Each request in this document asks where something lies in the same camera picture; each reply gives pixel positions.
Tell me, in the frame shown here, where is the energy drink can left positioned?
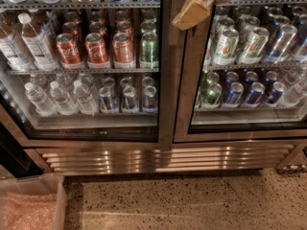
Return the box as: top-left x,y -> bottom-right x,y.
99,87 -> 118,114

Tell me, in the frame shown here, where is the clear plastic bin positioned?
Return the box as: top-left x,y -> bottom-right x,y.
0,173 -> 68,230

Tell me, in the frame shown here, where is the water bottle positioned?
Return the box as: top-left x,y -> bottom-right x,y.
73,80 -> 98,115
24,82 -> 58,117
50,80 -> 78,115

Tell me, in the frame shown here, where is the red cola can front left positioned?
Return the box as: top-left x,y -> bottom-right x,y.
56,33 -> 84,70

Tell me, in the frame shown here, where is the blue can lower middle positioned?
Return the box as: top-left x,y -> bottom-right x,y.
244,81 -> 265,106

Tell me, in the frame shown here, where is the water bottle right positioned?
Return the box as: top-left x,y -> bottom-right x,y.
73,80 -> 98,115

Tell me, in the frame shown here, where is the tea bottle far left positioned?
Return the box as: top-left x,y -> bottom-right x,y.
0,15 -> 35,72

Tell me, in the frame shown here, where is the green can lower right door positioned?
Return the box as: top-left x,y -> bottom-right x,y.
201,82 -> 223,108

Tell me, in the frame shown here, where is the steel fridge bottom grille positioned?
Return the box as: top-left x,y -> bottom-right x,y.
42,142 -> 295,176

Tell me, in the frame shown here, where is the pink bubble wrap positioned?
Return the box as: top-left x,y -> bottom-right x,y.
0,193 -> 57,230

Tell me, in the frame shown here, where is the red cola can front middle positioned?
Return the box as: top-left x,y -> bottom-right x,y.
85,33 -> 110,69

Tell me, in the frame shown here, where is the red cola can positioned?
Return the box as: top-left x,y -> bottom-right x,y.
85,33 -> 110,69
56,33 -> 84,70

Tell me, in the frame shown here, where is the water bottle left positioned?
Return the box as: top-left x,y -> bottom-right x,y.
24,82 -> 58,117

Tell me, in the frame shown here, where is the green soda can left door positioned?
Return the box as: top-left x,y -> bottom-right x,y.
140,32 -> 159,68

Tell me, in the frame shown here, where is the white green soda can left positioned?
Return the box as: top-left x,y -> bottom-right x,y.
213,29 -> 239,65

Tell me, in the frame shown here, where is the white green soda can right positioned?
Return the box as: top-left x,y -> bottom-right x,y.
237,27 -> 270,64

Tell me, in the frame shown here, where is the energy drink can right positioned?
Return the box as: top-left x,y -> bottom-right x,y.
143,85 -> 156,112

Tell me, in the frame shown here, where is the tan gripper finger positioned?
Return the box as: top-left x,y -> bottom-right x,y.
172,0 -> 215,31

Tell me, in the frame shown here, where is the white green soda can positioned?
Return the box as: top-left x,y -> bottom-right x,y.
213,29 -> 239,65
237,27 -> 270,64

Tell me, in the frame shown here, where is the silver blue can upper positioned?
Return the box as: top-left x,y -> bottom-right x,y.
265,24 -> 297,63

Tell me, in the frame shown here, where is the water bottle middle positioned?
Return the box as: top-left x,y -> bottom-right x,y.
50,80 -> 78,115

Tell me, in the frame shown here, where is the energy drink can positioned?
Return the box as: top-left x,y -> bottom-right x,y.
99,87 -> 118,114
143,85 -> 156,112
122,86 -> 138,113

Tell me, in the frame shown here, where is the glass fridge door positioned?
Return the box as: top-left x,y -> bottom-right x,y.
0,0 -> 175,148
175,0 -> 307,142

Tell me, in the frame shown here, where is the blue can lower left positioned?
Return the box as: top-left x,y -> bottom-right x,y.
223,81 -> 244,107

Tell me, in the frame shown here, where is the energy drink can middle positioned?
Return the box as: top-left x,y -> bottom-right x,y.
122,86 -> 138,113

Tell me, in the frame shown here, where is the tea bottle white cap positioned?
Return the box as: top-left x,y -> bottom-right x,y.
18,13 -> 59,71

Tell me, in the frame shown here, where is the blue can lower right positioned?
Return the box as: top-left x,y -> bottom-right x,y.
264,81 -> 286,107

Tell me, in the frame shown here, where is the water bottle right door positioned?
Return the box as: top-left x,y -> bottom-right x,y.
281,77 -> 307,107

